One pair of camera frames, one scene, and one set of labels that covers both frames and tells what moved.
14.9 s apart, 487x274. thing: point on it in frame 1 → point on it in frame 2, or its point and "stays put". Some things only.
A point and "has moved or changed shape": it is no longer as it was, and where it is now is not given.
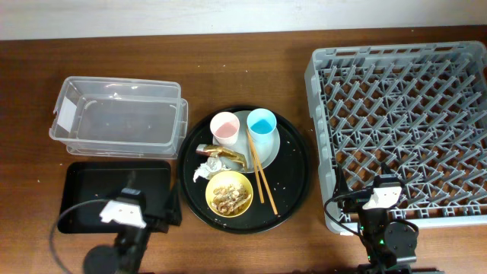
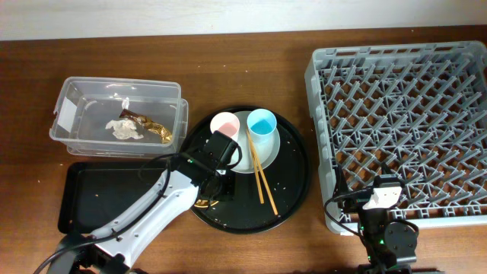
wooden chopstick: x=256 y=167 stays put
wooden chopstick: x=262 y=170 stays put
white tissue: x=212 y=165 has moved or changed shape
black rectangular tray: x=90 y=183 stays put
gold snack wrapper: x=212 y=151 has moved or changed shape
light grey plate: x=242 y=147 stays put
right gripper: x=356 y=200 stays put
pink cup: x=224 y=127 stays put
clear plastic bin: x=122 y=117 stays put
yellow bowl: x=229 y=194 → x=205 y=203
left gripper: x=173 y=213 → x=230 y=192
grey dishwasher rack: x=419 y=109 stays put
